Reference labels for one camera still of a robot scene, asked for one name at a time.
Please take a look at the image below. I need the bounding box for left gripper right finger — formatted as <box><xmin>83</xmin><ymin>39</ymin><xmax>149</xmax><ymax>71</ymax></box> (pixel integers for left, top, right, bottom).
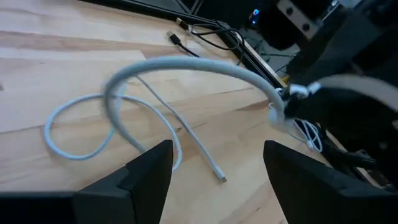
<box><xmin>263</xmin><ymin>139</ymin><xmax>398</xmax><ymax>224</ymax></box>

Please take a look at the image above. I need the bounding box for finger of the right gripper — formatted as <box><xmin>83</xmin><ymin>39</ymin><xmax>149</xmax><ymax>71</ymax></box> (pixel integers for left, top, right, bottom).
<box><xmin>292</xmin><ymin>6</ymin><xmax>398</xmax><ymax>86</ymax></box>
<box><xmin>284</xmin><ymin>74</ymin><xmax>398</xmax><ymax>187</ymax></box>

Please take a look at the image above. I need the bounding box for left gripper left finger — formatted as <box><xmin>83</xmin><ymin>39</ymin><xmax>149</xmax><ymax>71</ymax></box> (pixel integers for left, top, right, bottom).
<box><xmin>0</xmin><ymin>139</ymin><xmax>174</xmax><ymax>224</ymax></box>

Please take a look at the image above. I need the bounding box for smooth white USB cable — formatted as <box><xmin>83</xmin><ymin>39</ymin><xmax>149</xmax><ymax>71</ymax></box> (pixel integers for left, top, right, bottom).
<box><xmin>43</xmin><ymin>55</ymin><xmax>321</xmax><ymax>184</ymax></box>

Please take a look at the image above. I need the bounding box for black sleeved cable bundle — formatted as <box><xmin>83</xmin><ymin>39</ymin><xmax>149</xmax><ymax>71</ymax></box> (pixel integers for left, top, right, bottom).
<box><xmin>323</xmin><ymin>145</ymin><xmax>377</xmax><ymax>175</ymax></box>

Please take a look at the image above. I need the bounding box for coiled thin white cable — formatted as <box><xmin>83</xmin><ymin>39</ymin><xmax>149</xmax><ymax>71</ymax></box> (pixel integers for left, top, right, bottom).
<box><xmin>287</xmin><ymin>119</ymin><xmax>324</xmax><ymax>153</ymax></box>

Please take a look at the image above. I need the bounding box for black USB cable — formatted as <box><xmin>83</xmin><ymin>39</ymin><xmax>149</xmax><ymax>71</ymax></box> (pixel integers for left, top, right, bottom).
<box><xmin>166</xmin><ymin>17</ymin><xmax>246</xmax><ymax>68</ymax></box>

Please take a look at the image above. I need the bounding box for black aluminium table frame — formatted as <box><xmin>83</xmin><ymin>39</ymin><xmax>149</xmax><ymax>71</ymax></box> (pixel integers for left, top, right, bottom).
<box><xmin>77</xmin><ymin>0</ymin><xmax>289</xmax><ymax>90</ymax></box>

